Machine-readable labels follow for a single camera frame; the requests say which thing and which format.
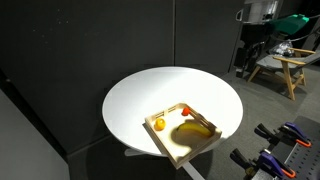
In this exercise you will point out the wooden chair grey cushion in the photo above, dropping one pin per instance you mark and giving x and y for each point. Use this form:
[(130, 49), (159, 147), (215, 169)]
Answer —
[(290, 61)]

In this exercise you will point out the clear plastic bag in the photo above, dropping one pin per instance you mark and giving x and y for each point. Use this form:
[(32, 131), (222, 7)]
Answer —
[(281, 48)]

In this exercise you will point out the small orange ball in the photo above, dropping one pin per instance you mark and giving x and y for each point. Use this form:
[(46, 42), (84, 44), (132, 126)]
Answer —
[(160, 124)]

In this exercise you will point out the light wooden crate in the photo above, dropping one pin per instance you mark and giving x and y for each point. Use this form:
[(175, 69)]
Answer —
[(186, 150)]

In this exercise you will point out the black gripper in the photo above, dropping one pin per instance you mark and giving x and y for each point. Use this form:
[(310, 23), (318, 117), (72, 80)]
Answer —
[(253, 33)]

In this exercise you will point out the teal camera mount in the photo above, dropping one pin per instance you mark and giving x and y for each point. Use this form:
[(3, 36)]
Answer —
[(290, 23)]

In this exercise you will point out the small red ball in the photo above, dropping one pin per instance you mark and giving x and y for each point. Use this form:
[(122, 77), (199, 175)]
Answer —
[(186, 111)]

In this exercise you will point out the purple orange black clamp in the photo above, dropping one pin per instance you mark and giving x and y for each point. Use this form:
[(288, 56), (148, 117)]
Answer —
[(270, 160), (293, 130)]

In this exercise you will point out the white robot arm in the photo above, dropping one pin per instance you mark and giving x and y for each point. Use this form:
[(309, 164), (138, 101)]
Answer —
[(263, 8)]

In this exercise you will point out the yellow banana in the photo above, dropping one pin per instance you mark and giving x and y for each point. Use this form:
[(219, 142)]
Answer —
[(195, 129)]

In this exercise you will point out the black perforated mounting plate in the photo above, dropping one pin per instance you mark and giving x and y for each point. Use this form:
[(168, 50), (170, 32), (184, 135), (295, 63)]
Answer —
[(306, 163)]

